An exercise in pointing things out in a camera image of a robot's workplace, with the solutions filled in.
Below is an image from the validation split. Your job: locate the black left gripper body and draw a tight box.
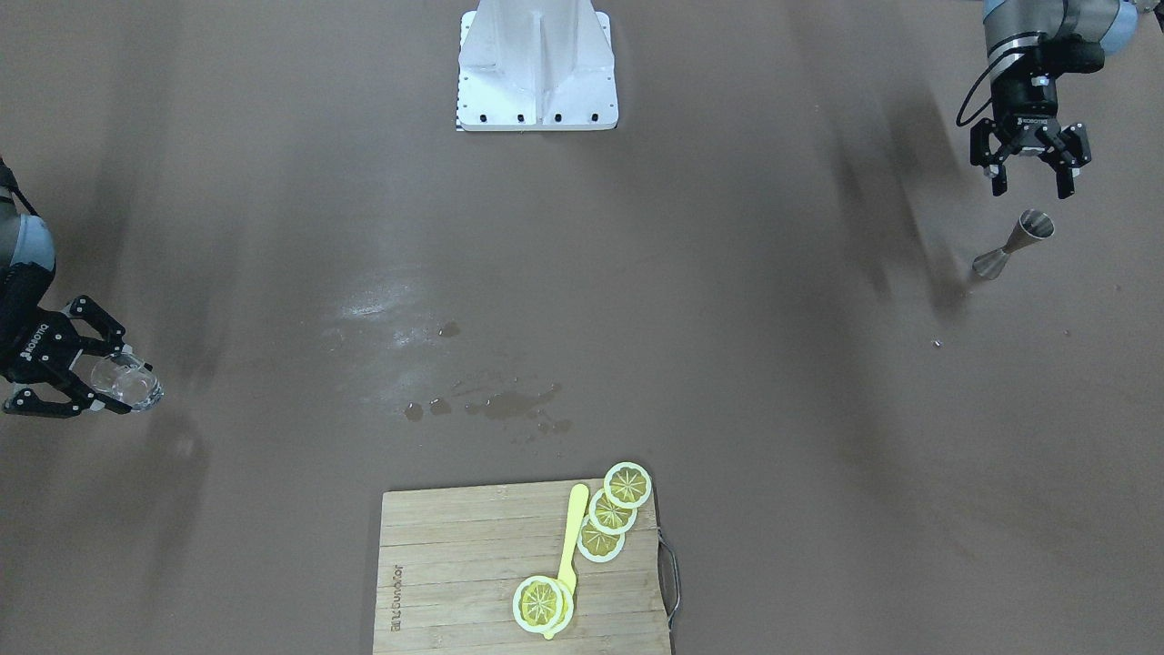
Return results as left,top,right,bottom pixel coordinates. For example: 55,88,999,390
978,74,1073,162

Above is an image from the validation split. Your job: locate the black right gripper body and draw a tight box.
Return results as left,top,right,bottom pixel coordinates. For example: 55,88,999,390
1,264,69,389

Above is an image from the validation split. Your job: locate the clear glass cup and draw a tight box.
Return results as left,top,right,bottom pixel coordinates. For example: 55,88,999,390
90,353,164,413

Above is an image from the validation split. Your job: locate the steel double-ended jigger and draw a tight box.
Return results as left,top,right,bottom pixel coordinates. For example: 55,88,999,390
971,211,1055,279

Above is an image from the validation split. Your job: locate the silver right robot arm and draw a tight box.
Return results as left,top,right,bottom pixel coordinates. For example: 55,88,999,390
1,165,132,418

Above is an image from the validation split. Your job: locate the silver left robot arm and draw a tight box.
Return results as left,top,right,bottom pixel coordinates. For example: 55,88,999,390
956,1,1140,199

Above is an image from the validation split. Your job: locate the brown table mat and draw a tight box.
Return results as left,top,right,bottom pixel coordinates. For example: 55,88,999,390
3,1,1161,654

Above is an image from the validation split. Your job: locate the bamboo cutting board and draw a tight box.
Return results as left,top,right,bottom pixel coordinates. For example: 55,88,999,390
372,480,673,654

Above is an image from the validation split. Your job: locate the lemon slice upper row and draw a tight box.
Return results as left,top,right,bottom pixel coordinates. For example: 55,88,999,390
603,461,653,510

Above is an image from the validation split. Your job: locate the lemon slice row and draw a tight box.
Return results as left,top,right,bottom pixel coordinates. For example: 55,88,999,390
587,490,637,536
577,519,627,563
603,461,653,510

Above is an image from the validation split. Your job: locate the lemon slice middle row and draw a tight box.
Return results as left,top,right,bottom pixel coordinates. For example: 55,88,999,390
587,490,637,536

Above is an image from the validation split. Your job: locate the lemon slice on knife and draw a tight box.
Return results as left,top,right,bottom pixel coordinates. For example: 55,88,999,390
511,575,575,640

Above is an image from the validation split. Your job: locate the lemon slice lower row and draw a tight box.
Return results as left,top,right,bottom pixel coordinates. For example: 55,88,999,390
577,519,627,563

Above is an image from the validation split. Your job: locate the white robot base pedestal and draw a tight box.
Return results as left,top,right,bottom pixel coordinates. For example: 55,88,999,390
455,1,619,131

